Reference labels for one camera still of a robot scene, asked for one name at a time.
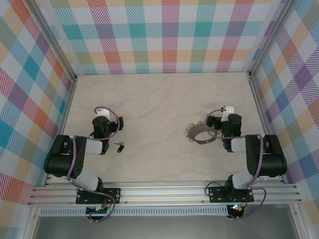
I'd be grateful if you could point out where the large metal keyring band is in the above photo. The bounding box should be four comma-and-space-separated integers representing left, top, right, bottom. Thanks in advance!
184, 121, 217, 145

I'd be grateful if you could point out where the grey metal panel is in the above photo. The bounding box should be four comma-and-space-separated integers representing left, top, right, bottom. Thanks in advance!
32, 215, 300, 239

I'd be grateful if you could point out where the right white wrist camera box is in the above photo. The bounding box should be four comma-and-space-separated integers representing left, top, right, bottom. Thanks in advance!
221, 105, 235, 122

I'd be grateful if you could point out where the aluminium side rail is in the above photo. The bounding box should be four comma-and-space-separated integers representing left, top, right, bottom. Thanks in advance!
248, 73, 286, 184
42, 76, 78, 187

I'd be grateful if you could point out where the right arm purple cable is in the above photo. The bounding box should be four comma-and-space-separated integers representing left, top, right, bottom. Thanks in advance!
204, 108, 267, 221

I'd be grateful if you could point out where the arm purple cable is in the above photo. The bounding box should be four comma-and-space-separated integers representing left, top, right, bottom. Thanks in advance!
66, 106, 120, 223
204, 108, 267, 221

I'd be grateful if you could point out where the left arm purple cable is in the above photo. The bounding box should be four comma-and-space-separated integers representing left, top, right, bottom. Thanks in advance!
66, 106, 120, 223

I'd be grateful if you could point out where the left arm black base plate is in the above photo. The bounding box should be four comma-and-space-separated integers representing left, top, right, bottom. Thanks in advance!
76, 188, 122, 205

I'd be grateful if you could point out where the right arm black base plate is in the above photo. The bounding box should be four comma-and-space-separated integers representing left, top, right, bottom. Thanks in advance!
208, 186, 254, 204

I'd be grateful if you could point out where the long aluminium mounting rail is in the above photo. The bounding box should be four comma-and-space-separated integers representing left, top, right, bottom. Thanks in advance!
27, 181, 304, 206

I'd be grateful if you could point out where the white slotted cable duct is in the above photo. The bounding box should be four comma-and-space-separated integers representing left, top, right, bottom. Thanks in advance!
39, 206, 229, 217

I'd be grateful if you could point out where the aluminium frame post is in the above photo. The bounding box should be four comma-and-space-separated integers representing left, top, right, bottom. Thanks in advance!
23, 0, 78, 82
248, 0, 299, 78

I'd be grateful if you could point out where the aluminium frame leg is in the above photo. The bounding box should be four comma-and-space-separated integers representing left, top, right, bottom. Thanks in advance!
23, 205, 42, 239
290, 203, 309, 239

